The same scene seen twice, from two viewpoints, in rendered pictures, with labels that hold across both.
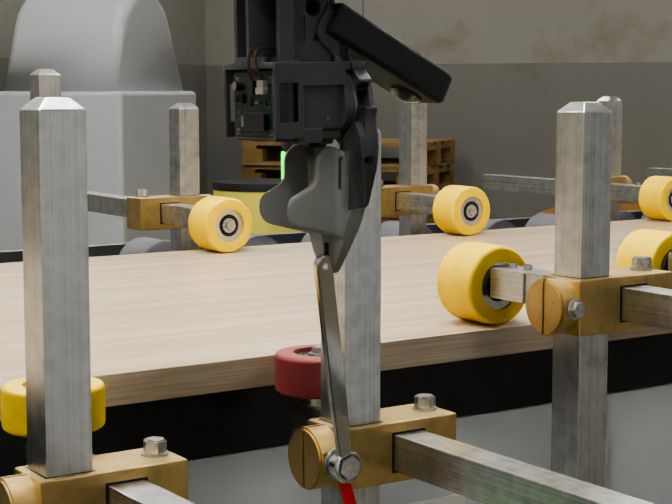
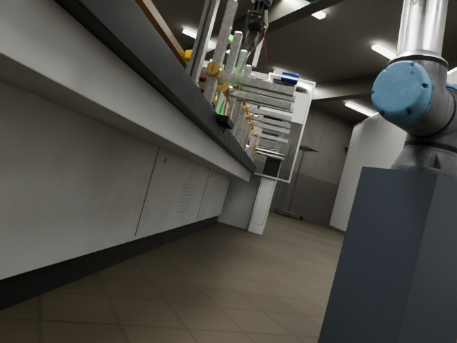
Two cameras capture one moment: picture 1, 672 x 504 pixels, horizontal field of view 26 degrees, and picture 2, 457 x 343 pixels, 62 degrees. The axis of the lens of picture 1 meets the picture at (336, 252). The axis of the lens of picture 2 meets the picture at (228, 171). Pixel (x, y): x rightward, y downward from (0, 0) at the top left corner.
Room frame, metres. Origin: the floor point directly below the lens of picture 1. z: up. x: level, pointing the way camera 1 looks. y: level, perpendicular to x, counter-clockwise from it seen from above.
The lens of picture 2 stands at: (-0.07, 1.18, 0.44)
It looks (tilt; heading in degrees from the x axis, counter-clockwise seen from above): 2 degrees up; 312
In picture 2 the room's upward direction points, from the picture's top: 15 degrees clockwise
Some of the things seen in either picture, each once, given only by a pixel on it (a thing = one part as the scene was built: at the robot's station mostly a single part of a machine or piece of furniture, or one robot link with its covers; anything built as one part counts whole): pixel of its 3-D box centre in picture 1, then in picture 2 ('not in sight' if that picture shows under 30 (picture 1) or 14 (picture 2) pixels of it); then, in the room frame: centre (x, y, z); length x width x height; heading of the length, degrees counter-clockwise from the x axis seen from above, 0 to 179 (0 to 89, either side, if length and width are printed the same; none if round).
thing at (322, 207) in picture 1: (321, 212); (254, 41); (1.02, 0.01, 1.05); 0.06 x 0.03 x 0.09; 123
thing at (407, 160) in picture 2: not in sight; (428, 163); (0.26, -0.03, 0.65); 0.19 x 0.19 x 0.10
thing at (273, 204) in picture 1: (296, 208); (247, 40); (1.05, 0.03, 1.05); 0.06 x 0.03 x 0.09; 124
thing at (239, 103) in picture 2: not in sight; (238, 105); (1.43, -0.43, 0.89); 0.03 x 0.03 x 0.48; 34
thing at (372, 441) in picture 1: (371, 446); (224, 90); (1.16, -0.03, 0.84); 0.13 x 0.06 x 0.05; 124
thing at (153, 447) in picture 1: (154, 446); not in sight; (1.05, 0.13, 0.87); 0.02 x 0.02 x 0.01
